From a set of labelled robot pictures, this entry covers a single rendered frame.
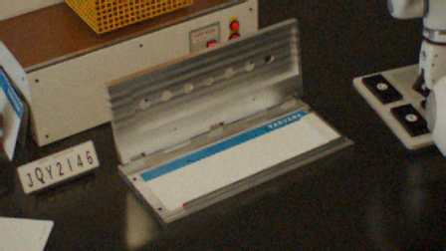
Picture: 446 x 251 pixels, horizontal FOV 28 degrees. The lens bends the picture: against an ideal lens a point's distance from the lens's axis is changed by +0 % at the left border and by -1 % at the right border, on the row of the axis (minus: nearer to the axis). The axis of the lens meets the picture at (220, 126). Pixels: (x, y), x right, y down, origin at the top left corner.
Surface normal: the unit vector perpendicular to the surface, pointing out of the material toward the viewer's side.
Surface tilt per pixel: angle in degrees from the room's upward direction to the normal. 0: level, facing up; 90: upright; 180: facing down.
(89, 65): 90
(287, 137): 0
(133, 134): 81
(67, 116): 90
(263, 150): 0
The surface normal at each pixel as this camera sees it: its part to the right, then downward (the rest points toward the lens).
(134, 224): -0.03, -0.80
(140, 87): 0.51, 0.36
